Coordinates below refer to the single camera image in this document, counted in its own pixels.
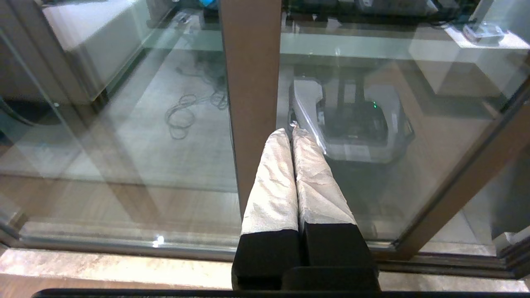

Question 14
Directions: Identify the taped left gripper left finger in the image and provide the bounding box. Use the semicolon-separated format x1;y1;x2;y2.
232;128;302;290

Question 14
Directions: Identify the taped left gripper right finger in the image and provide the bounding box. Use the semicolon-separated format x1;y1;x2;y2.
291;123;379;269

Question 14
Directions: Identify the brown framed sliding glass door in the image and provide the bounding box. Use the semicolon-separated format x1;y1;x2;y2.
224;0;530;261

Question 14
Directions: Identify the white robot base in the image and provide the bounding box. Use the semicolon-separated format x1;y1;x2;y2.
288;77;415;164

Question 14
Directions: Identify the brown framed fixed glass panel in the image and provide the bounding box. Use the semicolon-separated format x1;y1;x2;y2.
0;0;283;261

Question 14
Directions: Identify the dark metal floor track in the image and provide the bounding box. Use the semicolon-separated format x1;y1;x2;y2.
0;232;530;280

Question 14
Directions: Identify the beige cushioned sofa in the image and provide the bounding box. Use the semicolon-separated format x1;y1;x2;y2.
41;0;176;102

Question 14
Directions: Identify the dark front-load washing machine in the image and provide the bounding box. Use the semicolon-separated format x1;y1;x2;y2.
0;25;63;127

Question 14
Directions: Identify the black tangled floor cable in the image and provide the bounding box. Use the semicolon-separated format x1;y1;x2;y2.
165;62;229;140

